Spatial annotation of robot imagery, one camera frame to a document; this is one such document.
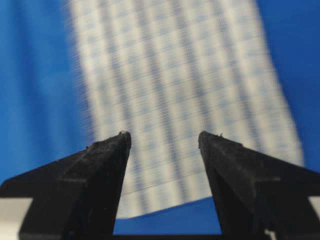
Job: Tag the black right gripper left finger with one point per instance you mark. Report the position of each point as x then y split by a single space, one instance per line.
67 199

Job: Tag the blue table cloth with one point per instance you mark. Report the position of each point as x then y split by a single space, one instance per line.
42 116

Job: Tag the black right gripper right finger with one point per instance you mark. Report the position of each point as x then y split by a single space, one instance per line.
259 197

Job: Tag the blue white striped towel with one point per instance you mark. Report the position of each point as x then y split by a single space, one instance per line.
166 70

